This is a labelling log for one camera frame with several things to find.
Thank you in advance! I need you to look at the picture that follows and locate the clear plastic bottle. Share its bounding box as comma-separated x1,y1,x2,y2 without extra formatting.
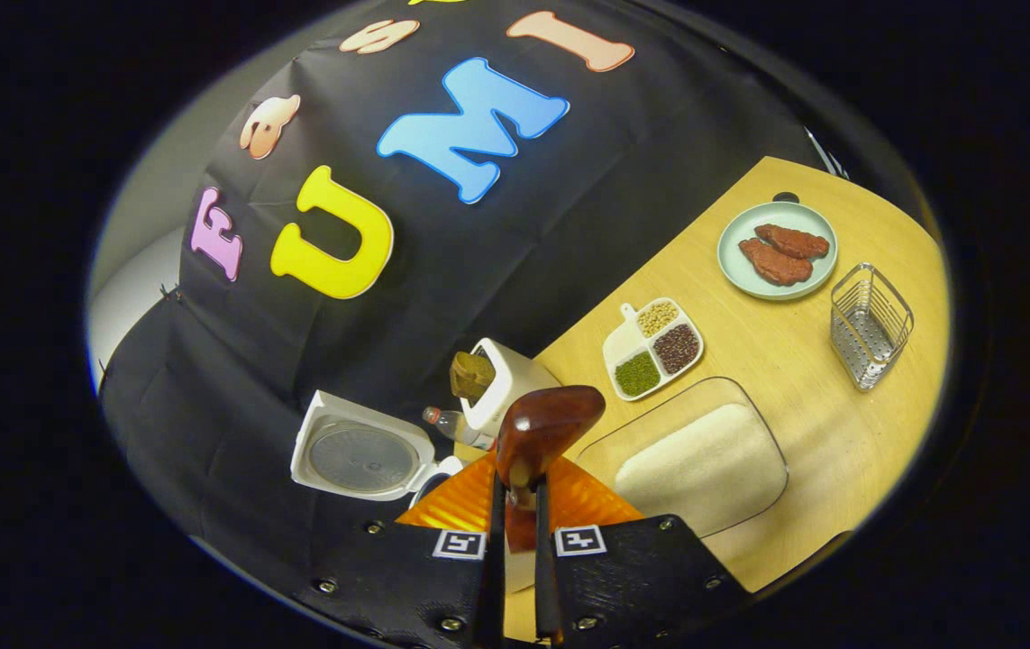
422,406,494,450

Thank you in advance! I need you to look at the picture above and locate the brown wooden spoon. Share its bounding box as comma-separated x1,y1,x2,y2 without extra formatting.
495,385,607,556

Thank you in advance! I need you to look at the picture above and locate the glass dish of white rice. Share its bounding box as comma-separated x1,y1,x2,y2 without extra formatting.
573,376,791,540

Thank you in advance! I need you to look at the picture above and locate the metal wire chopstick holder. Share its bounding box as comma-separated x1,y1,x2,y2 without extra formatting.
829,262,916,392

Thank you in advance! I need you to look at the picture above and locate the white metal stand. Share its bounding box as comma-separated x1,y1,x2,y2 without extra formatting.
805,126,851,181

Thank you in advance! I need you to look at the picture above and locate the red meat piece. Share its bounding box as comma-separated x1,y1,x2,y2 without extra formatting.
754,224,832,261
738,237,814,288

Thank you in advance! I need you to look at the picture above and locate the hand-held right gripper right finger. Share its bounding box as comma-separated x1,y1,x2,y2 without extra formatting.
533,455,754,646

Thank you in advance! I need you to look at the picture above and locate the white divided dish with beans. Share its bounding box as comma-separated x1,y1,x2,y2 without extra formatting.
602,297,706,403

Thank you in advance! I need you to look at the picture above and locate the white rice cooker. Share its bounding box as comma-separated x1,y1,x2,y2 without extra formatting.
289,389,467,507

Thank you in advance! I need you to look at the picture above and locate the white toaster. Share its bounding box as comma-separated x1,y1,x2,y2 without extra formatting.
460,338,563,439

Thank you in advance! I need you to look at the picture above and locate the pale green plate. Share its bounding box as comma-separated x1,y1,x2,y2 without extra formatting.
716,201,840,302

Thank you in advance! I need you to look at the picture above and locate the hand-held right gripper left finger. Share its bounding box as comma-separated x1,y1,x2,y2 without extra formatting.
312,451,508,649

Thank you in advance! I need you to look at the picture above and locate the black backdrop cloth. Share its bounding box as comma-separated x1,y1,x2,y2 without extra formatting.
98,0,849,578

